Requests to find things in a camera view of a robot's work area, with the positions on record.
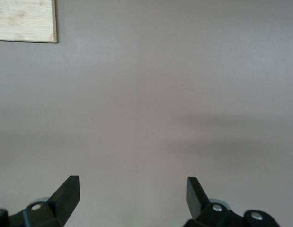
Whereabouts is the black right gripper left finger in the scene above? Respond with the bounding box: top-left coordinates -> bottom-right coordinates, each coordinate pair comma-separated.
8,175 -> 80,227

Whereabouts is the wooden cutting board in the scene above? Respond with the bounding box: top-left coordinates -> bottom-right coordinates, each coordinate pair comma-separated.
0,0 -> 58,44

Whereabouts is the brown table cover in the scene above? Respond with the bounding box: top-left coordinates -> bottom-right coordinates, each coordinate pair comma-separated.
0,0 -> 293,227

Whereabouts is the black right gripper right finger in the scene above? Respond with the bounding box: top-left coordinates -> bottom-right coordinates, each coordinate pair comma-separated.
183,176 -> 246,227

